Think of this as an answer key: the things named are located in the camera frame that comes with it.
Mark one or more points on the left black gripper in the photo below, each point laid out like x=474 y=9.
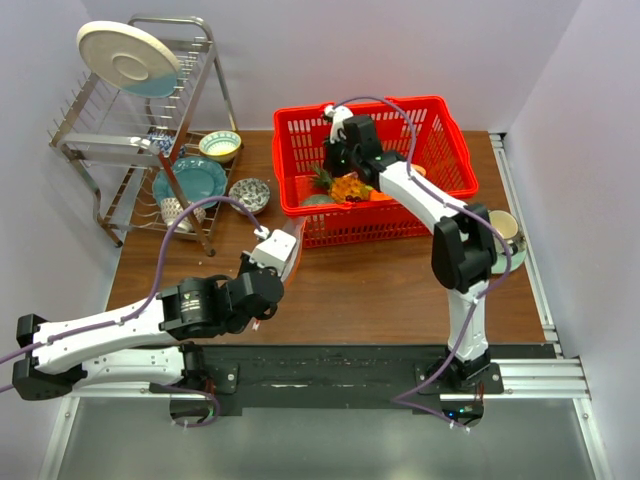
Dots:
x=247 y=265

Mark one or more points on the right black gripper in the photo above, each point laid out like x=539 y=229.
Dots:
x=332 y=168

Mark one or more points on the small toy pineapple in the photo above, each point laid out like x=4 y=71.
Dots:
x=338 y=187

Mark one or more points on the red plastic shopping basket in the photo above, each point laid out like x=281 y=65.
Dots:
x=420 y=126

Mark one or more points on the clear zip top bag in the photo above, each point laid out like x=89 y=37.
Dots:
x=295 y=227

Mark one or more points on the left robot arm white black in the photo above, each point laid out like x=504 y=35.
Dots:
x=143 y=341

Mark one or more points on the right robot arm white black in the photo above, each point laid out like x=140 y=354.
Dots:
x=463 y=250

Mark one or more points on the green netted melon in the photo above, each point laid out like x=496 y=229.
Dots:
x=317 y=199

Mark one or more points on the orange fruit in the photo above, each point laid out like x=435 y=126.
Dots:
x=374 y=195

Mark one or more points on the black white patterned bowl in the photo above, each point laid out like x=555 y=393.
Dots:
x=254 y=194

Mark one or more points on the yellow rimmed teal bowl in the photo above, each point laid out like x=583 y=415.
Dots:
x=220 y=146

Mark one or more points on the patterned bowl in rack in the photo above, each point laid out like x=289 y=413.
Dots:
x=170 y=209

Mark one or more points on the teal scalloped plate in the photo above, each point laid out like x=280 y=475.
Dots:
x=198 y=177

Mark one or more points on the metal dish rack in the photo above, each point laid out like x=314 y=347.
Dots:
x=103 y=134

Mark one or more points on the blue patterned dish in rack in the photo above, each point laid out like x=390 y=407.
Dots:
x=163 y=140

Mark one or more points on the cream enamel mug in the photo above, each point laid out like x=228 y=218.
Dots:
x=509 y=229

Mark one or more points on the mint green saucer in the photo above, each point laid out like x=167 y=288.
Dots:
x=517 y=260

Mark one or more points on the large white blue plate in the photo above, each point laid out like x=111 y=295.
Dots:
x=129 y=58

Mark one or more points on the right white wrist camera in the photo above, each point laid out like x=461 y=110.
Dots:
x=336 y=115

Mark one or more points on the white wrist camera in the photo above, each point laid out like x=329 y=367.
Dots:
x=336 y=115
x=276 y=249

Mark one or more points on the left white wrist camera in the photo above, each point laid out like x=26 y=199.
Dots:
x=276 y=249

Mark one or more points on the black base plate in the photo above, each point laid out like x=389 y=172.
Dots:
x=337 y=377

